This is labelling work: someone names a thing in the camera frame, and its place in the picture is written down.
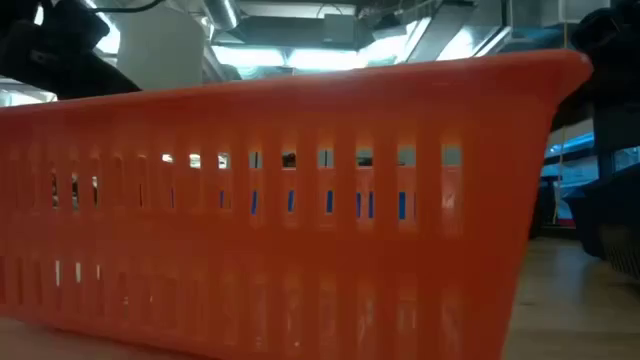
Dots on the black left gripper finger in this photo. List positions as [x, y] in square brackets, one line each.
[116, 82]

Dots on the orange slotted plastic basket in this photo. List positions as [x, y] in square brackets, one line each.
[300, 115]

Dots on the red low object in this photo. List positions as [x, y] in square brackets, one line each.
[566, 223]

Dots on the grey ceiling box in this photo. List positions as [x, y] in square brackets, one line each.
[340, 27]

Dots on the blue plastic basket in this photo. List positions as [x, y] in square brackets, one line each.
[402, 205]

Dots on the silver ventilation duct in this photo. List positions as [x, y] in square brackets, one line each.
[222, 12]

